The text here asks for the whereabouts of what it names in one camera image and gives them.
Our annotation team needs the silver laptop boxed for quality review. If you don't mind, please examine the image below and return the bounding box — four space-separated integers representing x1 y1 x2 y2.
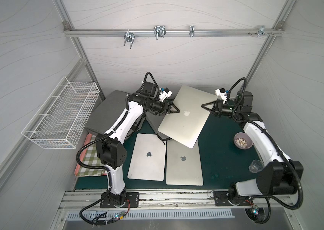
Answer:
158 85 217 148
166 140 204 186
127 134 166 181

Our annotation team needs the grey laptop sleeve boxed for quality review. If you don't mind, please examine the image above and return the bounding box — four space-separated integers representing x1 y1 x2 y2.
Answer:
146 112 171 141
85 91 128 136

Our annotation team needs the metal hook clamp left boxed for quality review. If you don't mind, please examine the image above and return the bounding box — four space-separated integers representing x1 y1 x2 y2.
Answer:
123 31 135 49

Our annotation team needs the grey laptop sleeve front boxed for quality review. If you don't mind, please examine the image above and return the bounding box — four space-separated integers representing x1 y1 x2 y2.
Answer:
85 91 128 136

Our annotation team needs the metal hook clamp middle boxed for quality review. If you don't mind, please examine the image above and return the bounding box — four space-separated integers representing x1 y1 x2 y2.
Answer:
153 25 166 40

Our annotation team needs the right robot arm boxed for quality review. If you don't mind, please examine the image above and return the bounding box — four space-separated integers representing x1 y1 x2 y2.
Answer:
202 88 304 210

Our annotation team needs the grey laptop sleeve back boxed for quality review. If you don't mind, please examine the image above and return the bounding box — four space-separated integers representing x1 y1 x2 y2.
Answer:
146 112 171 141

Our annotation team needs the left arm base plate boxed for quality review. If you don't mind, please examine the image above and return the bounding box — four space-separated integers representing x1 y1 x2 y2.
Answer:
100 191 140 208

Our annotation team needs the green checkered cloth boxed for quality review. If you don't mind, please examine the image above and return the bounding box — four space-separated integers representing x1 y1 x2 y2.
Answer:
77 135 106 177

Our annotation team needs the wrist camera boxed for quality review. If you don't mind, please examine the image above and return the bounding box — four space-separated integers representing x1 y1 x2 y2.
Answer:
215 88 228 104
159 88 172 102

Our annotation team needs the metal hook clamp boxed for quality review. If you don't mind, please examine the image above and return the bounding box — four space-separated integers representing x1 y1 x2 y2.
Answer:
123 31 135 49
248 26 274 37
153 25 166 40

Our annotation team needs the aluminium crossbar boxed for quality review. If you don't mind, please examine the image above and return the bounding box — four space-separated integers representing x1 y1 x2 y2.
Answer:
64 28 284 37

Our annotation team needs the pink bowl with snacks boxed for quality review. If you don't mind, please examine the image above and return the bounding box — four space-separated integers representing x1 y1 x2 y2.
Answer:
234 132 253 150

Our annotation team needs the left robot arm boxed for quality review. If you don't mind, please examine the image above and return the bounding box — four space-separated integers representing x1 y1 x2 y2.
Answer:
76 80 180 226

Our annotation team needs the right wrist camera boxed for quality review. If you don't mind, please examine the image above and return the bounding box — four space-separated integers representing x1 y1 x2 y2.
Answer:
215 88 228 104

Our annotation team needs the white wire basket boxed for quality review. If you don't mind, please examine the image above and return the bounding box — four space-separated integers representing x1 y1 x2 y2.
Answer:
21 76 100 149

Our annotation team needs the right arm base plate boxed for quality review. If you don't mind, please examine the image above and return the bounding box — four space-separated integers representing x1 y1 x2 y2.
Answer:
209 190 253 207

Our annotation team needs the metal hook small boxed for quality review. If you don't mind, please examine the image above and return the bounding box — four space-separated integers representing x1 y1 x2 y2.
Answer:
189 25 195 37

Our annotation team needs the metal hook clamp right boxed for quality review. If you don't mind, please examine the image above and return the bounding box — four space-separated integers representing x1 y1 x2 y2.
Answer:
248 26 274 37

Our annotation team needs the clear plastic cup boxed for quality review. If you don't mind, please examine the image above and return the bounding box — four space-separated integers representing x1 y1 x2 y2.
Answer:
249 160 264 173

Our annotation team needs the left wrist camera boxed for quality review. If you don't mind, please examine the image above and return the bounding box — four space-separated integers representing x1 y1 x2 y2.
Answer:
159 88 172 102

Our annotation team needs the aluminium front rail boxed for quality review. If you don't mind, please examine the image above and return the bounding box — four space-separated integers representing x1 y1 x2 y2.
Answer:
58 188 295 212

